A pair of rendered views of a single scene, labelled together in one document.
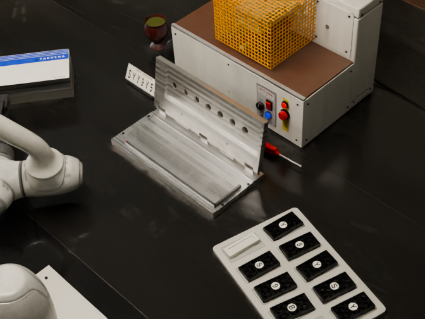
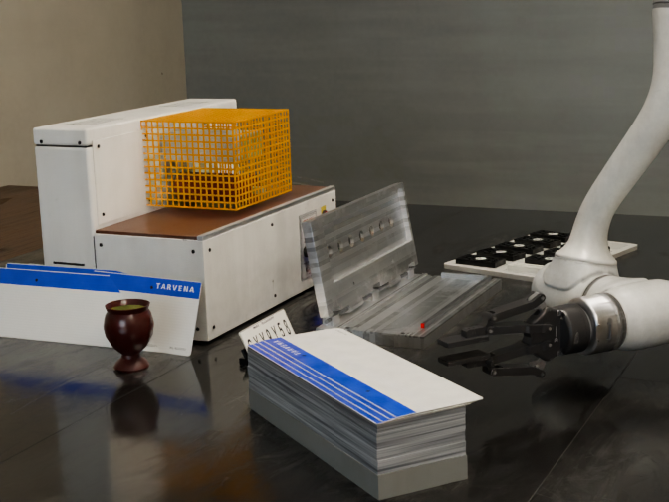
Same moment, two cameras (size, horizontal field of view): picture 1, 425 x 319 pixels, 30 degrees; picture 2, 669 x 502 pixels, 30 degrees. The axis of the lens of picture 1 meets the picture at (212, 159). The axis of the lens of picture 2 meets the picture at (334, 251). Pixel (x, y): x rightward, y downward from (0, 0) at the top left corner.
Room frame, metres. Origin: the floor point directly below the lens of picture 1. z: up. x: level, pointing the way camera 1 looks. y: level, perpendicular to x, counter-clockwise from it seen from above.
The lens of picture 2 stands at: (2.69, 2.15, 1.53)
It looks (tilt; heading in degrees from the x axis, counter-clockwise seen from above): 12 degrees down; 247
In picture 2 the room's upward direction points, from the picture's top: 2 degrees counter-clockwise
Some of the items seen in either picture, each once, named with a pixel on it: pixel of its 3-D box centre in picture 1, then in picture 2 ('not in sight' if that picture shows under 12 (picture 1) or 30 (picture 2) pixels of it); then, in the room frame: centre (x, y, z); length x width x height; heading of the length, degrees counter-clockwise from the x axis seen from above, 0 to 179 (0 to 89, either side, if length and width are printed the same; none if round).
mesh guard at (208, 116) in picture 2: (265, 15); (218, 156); (1.95, -0.19, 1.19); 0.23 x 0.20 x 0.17; 42
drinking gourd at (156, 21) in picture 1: (157, 33); (129, 336); (2.23, 0.16, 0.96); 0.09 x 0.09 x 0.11
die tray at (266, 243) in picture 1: (295, 278); (543, 256); (1.21, -0.19, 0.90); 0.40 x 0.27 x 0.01; 27
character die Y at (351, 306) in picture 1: (353, 307); (553, 236); (1.10, -0.32, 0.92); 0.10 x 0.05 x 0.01; 115
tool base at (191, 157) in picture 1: (185, 156); (414, 303); (1.66, 0.08, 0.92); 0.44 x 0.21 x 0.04; 42
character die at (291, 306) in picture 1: (291, 308); not in sight; (1.11, -0.17, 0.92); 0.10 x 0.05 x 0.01; 113
